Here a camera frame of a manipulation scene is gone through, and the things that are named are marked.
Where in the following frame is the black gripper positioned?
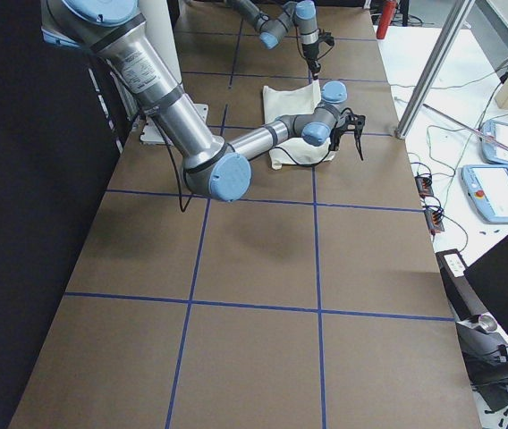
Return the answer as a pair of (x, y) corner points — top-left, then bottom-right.
(328, 108), (366, 161)
(300, 29), (334, 80)

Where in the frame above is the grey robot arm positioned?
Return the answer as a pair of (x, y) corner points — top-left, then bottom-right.
(41, 1), (366, 202)
(224, 0), (335, 80)

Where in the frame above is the near teach pendant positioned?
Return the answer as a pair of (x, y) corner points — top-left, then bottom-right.
(461, 164), (508, 223)

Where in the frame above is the red cylinder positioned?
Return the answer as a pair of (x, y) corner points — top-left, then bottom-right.
(376, 0), (397, 40)

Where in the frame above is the black power strip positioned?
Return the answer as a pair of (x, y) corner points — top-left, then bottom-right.
(414, 173), (445, 237)

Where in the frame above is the cream long-sleeve cat shirt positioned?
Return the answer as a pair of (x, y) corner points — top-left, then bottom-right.
(260, 80), (338, 171)

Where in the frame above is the grey aluminium frame post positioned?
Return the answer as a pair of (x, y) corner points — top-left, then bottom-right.
(394, 0), (475, 139)

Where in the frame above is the metal reacher stick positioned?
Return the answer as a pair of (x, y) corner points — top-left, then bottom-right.
(422, 103), (508, 152)

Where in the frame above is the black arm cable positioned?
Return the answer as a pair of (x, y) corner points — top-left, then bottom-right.
(155, 120), (195, 214)

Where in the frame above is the metal cup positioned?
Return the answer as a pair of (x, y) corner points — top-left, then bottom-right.
(476, 314), (498, 334)

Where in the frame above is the black box with label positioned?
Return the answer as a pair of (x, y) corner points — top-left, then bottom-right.
(436, 249), (493, 321)

